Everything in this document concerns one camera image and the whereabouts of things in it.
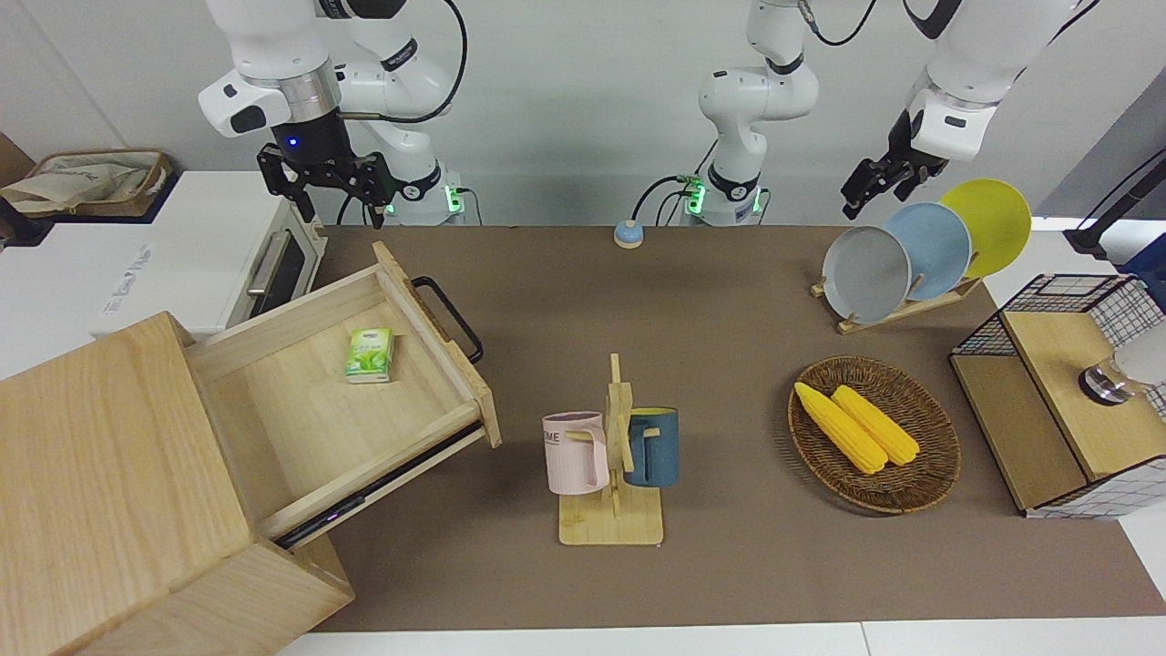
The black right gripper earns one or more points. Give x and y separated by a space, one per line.
319 146

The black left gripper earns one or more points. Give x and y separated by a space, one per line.
906 155

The light wooden drawer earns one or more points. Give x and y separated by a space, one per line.
301 428

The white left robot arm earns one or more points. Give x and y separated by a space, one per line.
756 91

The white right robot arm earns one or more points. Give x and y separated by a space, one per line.
273 46

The light blue plate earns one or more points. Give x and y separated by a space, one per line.
938 246

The grey plate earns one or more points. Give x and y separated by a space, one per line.
864 278

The yellow plate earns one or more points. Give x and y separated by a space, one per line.
997 219

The wooden plate rack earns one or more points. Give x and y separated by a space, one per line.
911 308

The white toaster oven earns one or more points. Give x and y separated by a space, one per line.
200 246

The green tissue pack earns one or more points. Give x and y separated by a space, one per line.
369 355

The brown table mat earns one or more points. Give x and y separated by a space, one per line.
729 310

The yellow corn cob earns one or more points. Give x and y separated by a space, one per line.
879 426
838 428

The beige bag in basket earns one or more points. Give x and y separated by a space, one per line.
91 182

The small blue round bell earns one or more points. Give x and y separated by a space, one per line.
629 235

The brown wicker basket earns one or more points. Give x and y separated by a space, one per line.
929 456

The white bottle with silver cap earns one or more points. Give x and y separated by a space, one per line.
1107 383

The pink mug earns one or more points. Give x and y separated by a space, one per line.
574 456

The dark blue mug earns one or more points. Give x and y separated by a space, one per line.
656 451

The light wooden cabinet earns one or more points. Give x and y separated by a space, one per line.
109 474

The wooden mug rack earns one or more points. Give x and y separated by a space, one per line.
610 524

